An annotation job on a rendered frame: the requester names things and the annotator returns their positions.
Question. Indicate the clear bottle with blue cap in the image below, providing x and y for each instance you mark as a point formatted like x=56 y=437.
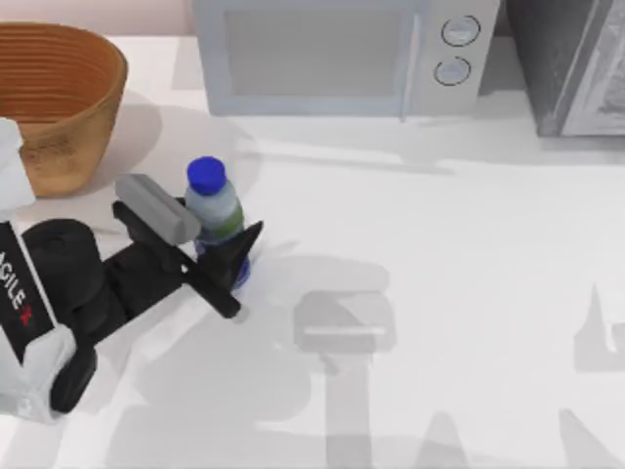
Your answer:
x=215 y=202

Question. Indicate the brown woven basket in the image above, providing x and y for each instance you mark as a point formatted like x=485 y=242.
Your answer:
x=58 y=112

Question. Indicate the microwave oven door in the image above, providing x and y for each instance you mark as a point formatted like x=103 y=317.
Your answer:
x=312 y=54

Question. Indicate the pale microwave oven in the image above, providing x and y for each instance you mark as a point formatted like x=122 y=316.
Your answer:
x=454 y=107

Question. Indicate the round microwave knob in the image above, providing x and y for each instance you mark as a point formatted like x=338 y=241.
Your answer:
x=452 y=71
x=461 y=30

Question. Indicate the grey cabinet with dark inside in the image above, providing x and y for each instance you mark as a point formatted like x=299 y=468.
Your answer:
x=534 y=58

